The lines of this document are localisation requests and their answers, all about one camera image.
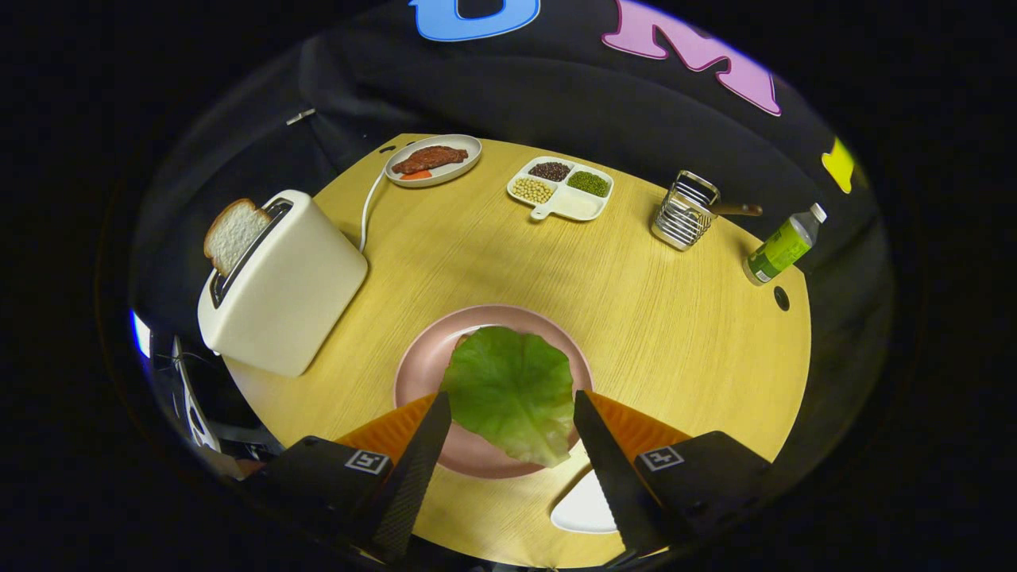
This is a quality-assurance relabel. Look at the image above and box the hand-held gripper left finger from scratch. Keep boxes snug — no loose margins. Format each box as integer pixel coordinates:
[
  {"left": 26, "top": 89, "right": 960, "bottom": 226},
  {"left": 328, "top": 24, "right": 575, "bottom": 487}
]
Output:
[{"left": 262, "top": 391, "right": 454, "bottom": 561}]

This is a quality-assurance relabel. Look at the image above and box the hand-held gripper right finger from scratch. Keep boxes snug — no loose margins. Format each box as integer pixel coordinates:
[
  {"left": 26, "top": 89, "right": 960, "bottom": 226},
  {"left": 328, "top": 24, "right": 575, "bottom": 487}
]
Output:
[{"left": 574, "top": 389, "right": 775, "bottom": 557}]

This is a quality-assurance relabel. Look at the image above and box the green lettuce leaf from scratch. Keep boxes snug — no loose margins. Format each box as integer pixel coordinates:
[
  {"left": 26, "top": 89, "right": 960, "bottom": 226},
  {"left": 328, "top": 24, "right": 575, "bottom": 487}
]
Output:
[{"left": 440, "top": 326, "right": 575, "bottom": 468}]

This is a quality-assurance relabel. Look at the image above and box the white bread slice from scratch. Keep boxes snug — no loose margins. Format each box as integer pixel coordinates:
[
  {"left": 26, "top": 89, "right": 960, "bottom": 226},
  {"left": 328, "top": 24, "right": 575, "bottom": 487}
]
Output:
[{"left": 203, "top": 199, "right": 273, "bottom": 277}]

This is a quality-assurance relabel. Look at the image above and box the small white plate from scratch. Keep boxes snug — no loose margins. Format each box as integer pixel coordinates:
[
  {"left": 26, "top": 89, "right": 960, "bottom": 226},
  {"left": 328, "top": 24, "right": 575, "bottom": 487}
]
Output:
[{"left": 550, "top": 469, "right": 619, "bottom": 535}]

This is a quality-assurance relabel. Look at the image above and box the pink round plate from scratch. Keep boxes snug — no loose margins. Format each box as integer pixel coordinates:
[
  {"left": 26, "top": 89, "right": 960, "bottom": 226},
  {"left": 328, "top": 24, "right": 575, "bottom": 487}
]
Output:
[{"left": 394, "top": 304, "right": 594, "bottom": 480}]

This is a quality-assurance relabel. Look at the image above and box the cream white toaster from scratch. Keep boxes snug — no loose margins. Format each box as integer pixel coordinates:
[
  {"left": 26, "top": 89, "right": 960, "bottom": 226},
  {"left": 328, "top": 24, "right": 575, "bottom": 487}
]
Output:
[{"left": 197, "top": 189, "right": 369, "bottom": 377}]

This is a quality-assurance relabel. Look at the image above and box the white divided tray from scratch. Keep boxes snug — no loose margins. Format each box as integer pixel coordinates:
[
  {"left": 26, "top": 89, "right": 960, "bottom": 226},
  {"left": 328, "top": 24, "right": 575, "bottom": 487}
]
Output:
[{"left": 507, "top": 156, "right": 615, "bottom": 222}]

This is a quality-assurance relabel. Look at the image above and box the green label plastic bottle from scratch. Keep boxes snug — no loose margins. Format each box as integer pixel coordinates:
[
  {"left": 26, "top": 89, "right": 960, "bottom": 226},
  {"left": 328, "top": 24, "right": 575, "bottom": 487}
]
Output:
[{"left": 743, "top": 203, "right": 828, "bottom": 286}]

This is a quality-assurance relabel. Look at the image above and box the brown steak piece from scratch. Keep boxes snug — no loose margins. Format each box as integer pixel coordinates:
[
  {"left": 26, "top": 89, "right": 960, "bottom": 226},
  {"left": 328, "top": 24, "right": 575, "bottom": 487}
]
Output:
[{"left": 391, "top": 145, "right": 470, "bottom": 176}]

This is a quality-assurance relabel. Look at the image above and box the oval white plate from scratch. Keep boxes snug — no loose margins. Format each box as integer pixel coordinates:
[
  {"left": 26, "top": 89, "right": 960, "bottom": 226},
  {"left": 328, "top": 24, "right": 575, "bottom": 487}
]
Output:
[{"left": 385, "top": 134, "right": 483, "bottom": 188}]

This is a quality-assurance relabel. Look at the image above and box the white power cable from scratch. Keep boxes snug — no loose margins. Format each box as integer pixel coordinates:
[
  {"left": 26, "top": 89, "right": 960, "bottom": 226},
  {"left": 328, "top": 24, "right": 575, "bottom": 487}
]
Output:
[{"left": 359, "top": 168, "right": 388, "bottom": 253}]

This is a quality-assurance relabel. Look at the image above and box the metal wire utensil holder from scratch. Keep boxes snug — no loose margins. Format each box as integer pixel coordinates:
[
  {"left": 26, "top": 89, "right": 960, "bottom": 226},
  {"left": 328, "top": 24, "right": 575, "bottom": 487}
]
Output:
[{"left": 651, "top": 170, "right": 721, "bottom": 252}]

